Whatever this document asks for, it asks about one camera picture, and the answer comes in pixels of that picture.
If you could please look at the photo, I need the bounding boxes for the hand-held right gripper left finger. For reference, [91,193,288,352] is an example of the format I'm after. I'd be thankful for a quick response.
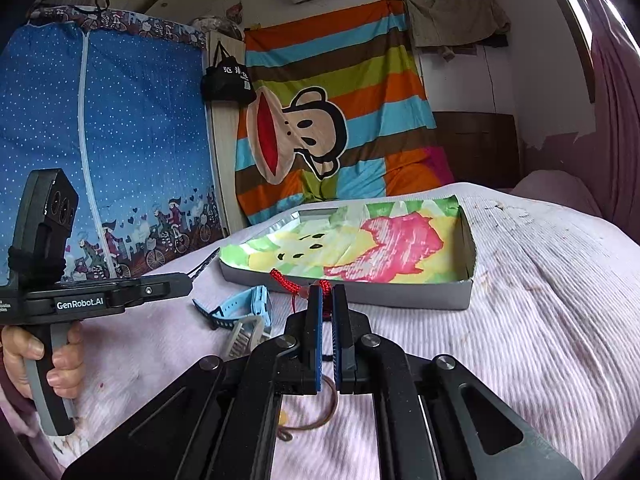
[62,284,326,480]

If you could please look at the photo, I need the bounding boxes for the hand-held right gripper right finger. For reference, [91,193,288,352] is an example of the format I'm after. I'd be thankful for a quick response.
[332,284,584,480]

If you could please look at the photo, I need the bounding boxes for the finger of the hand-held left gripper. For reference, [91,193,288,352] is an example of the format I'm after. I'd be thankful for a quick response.
[116,271,194,308]

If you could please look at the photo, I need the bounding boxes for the black braided strap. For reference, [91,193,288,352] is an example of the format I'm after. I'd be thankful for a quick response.
[187,247,222,282]

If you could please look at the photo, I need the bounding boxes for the red cord bracelet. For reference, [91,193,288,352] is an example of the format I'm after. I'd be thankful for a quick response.
[269,267,334,322]

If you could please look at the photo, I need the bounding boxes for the thin brown bangle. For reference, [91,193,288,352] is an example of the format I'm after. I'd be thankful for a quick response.
[276,373,339,442]

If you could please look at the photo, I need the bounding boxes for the grey hair claw clip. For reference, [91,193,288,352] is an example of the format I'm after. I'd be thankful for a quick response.
[226,315,274,362]

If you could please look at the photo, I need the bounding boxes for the light blue wristwatch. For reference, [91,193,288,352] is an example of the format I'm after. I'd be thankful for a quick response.
[192,284,274,332]

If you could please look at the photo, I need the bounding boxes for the shallow white cardboard tray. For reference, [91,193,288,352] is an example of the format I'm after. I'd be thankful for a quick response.
[218,194,479,312]

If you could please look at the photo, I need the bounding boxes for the person's left hand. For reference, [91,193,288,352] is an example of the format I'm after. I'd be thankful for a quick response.
[0,321,86,402]

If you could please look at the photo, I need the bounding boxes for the colourful painted paper liner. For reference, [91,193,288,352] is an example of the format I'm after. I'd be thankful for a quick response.
[220,197,464,285]

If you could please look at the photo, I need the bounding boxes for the blue dotted fabric wardrobe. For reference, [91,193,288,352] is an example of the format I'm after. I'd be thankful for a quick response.
[0,4,227,287]

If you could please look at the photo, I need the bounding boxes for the beige wooden cabinet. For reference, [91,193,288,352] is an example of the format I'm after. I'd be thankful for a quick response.
[205,29,249,237]

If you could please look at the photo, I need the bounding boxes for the pink bed sheet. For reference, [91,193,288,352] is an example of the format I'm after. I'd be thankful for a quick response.
[0,181,640,480]

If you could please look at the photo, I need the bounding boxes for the black tote bag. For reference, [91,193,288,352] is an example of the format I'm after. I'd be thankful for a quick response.
[200,41,257,107]

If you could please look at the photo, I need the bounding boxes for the dark wooden headboard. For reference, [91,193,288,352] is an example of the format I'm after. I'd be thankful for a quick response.
[431,111,522,192]

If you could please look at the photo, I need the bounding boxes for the pink pillow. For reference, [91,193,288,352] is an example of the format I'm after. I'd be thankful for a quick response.
[509,169,604,222]

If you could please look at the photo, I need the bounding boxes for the striped monkey print blanket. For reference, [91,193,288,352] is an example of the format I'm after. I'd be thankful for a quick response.
[234,0,457,227]

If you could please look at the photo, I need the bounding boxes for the hanging olive clothes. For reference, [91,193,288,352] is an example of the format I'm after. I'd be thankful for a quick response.
[404,0,512,60]

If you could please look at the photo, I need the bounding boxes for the pink curtain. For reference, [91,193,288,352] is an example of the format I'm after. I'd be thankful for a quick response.
[587,0,640,243]

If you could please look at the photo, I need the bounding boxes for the wooden window frame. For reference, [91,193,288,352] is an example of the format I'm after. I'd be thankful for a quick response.
[529,0,599,107]

